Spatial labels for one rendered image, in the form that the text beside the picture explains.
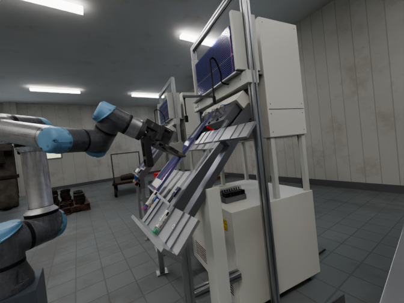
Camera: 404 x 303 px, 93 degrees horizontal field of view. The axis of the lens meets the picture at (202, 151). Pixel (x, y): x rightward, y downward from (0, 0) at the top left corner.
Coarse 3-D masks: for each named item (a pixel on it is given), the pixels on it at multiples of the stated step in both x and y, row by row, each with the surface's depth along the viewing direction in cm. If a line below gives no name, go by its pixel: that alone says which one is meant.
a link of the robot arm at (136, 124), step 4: (132, 120) 67; (136, 120) 68; (140, 120) 69; (132, 124) 66; (136, 124) 67; (140, 124) 68; (128, 128) 66; (132, 128) 67; (136, 128) 67; (140, 128) 68; (128, 132) 67; (132, 132) 67; (136, 132) 68; (132, 136) 69; (136, 136) 69
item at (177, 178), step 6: (174, 174) 125; (180, 174) 116; (186, 174) 108; (168, 180) 126; (174, 180) 116; (180, 180) 108; (162, 186) 127; (168, 186) 117; (174, 186) 109; (180, 186) 102; (162, 192) 118; (168, 192) 108; (168, 198) 103
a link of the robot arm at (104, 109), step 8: (104, 104) 62; (96, 112) 61; (104, 112) 62; (112, 112) 63; (120, 112) 65; (96, 120) 63; (104, 120) 63; (112, 120) 63; (120, 120) 64; (128, 120) 66; (104, 128) 64; (112, 128) 65; (120, 128) 66
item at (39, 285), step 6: (36, 270) 80; (42, 270) 80; (36, 276) 75; (42, 276) 79; (36, 282) 72; (42, 282) 77; (30, 288) 68; (36, 288) 68; (42, 288) 76; (18, 294) 66; (24, 294) 66; (30, 294) 66; (36, 294) 67; (42, 294) 75; (6, 300) 63; (12, 300) 64; (18, 300) 65; (24, 300) 65; (30, 300) 66; (36, 300) 67; (42, 300) 74
